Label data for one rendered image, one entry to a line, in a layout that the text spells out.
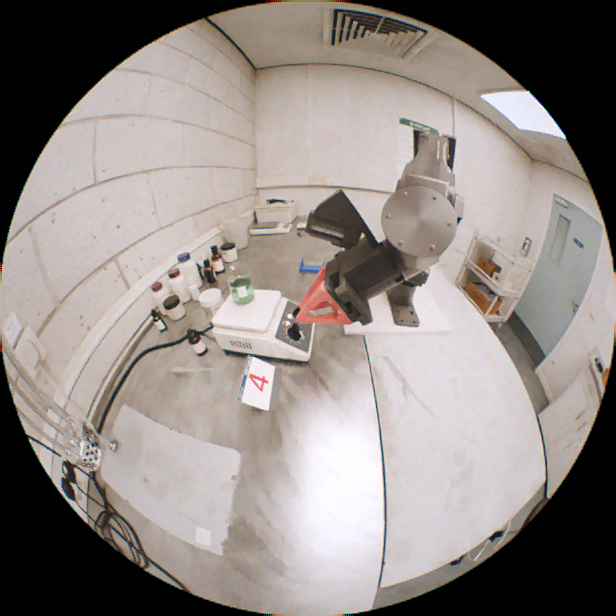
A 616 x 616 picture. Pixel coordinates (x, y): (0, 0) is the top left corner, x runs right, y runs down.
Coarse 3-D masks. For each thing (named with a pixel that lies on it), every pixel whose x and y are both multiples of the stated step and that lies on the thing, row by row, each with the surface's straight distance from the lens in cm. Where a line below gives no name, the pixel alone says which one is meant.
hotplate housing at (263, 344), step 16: (272, 320) 36; (224, 336) 37; (240, 336) 35; (256, 336) 34; (272, 336) 33; (240, 352) 40; (256, 352) 37; (272, 352) 36; (288, 352) 34; (304, 352) 34
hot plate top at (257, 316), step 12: (228, 300) 41; (264, 300) 38; (276, 300) 37; (228, 312) 37; (240, 312) 36; (252, 312) 36; (264, 312) 35; (216, 324) 36; (228, 324) 35; (240, 324) 34; (252, 324) 33; (264, 324) 32
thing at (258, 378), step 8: (256, 360) 35; (256, 368) 34; (264, 368) 35; (248, 376) 33; (256, 376) 34; (264, 376) 34; (248, 384) 32; (256, 384) 33; (264, 384) 34; (248, 392) 32; (256, 392) 33; (264, 392) 33; (248, 400) 32; (256, 400) 32; (264, 400) 33
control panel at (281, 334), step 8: (288, 304) 40; (296, 304) 41; (288, 312) 38; (280, 320) 36; (288, 320) 37; (296, 320) 38; (280, 328) 35; (288, 328) 36; (304, 328) 38; (280, 336) 34; (288, 336) 34; (304, 336) 36; (288, 344) 33; (296, 344) 34; (304, 344) 35
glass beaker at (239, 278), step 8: (232, 272) 39; (240, 272) 34; (248, 272) 35; (232, 280) 35; (240, 280) 34; (248, 280) 35; (232, 288) 36; (240, 288) 35; (248, 288) 36; (232, 296) 38; (240, 296) 36; (248, 296) 37; (240, 304) 38; (248, 304) 38
